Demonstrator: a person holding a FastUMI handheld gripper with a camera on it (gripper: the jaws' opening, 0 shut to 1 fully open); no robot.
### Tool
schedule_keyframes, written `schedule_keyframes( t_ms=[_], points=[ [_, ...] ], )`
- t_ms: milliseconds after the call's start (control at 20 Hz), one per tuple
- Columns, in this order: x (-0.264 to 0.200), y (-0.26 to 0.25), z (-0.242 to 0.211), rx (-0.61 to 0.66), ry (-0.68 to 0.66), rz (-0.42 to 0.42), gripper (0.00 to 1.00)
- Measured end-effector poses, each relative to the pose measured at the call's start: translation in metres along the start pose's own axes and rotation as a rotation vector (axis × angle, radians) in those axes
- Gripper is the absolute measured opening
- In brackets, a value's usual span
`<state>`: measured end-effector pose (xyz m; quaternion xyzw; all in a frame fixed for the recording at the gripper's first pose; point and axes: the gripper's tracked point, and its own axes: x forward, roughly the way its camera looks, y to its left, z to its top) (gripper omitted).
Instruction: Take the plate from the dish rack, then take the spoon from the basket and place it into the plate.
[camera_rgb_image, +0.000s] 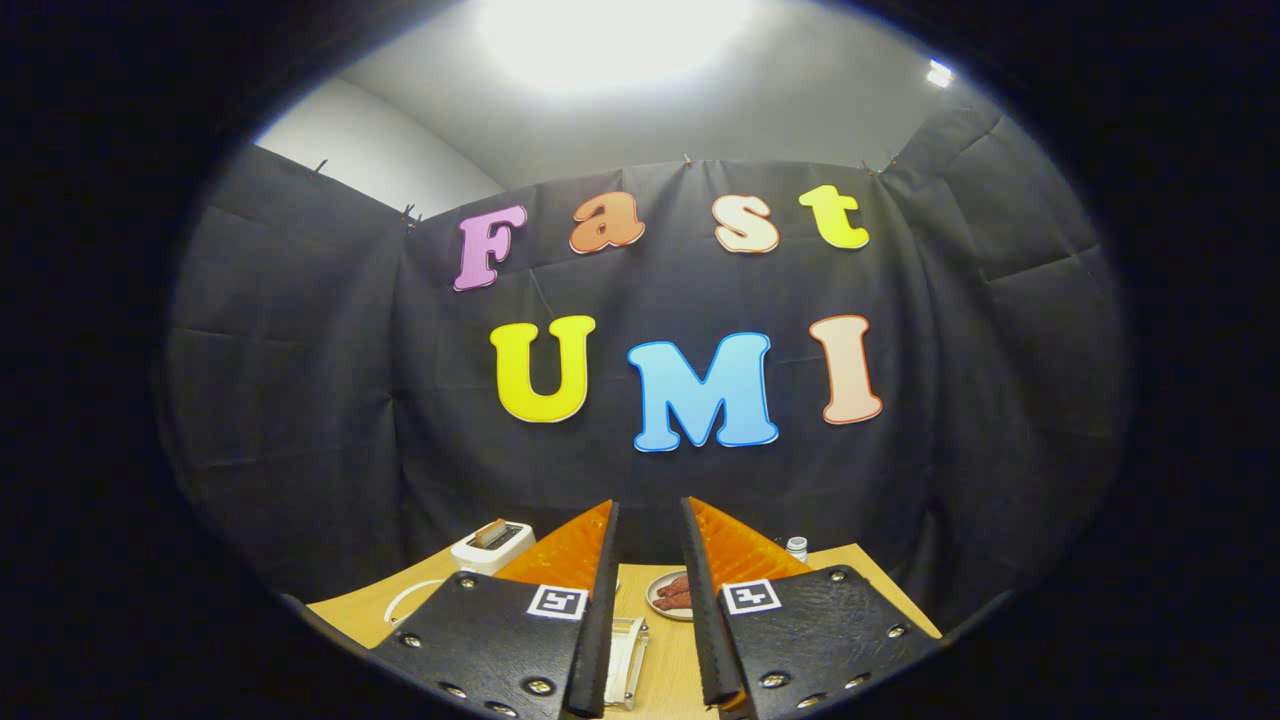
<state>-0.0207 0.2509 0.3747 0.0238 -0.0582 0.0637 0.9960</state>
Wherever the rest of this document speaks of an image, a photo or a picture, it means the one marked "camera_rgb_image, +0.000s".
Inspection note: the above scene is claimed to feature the metal wire basket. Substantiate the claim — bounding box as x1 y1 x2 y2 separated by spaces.
603 616 650 712

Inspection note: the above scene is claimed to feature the white toaster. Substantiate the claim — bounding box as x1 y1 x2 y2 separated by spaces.
450 519 536 577

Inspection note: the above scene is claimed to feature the white wire dish rack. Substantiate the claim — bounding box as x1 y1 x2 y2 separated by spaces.
383 577 446 627

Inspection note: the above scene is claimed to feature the large ceiling light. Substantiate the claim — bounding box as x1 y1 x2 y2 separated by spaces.
478 0 756 96

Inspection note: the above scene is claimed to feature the beige round plate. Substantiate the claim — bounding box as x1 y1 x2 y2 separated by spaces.
645 569 696 622

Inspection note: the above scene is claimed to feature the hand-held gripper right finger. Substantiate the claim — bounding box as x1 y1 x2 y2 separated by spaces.
680 496 946 720

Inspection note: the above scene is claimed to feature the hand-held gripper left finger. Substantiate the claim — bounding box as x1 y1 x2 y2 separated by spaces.
368 499 621 720

